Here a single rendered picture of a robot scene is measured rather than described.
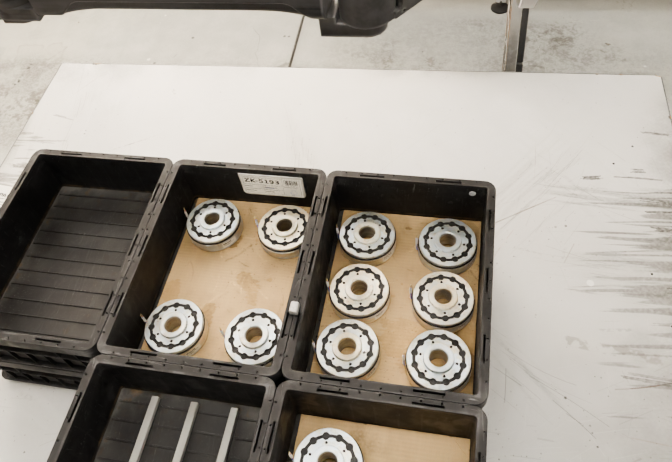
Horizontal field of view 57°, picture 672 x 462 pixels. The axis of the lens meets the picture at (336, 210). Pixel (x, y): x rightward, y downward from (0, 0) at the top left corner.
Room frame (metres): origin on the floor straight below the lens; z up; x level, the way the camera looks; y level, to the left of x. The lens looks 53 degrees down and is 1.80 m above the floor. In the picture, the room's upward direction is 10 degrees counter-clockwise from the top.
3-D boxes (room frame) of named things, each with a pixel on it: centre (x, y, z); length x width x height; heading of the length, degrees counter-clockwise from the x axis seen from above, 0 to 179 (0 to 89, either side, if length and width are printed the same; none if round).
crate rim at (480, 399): (0.51, -0.08, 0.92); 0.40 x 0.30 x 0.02; 162
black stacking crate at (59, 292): (0.69, 0.49, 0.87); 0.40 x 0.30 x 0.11; 162
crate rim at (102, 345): (0.60, 0.21, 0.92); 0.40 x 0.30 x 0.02; 162
